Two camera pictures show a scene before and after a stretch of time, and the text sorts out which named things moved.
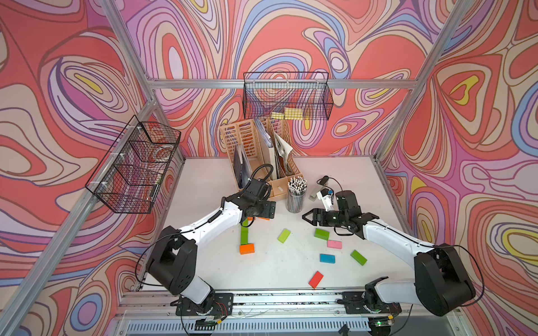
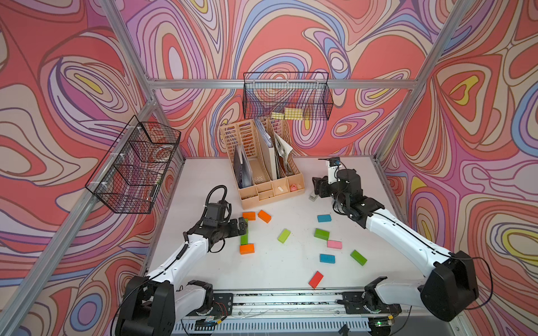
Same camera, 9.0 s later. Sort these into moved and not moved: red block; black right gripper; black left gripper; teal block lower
Moved: black right gripper; black left gripper
Not moved: red block; teal block lower
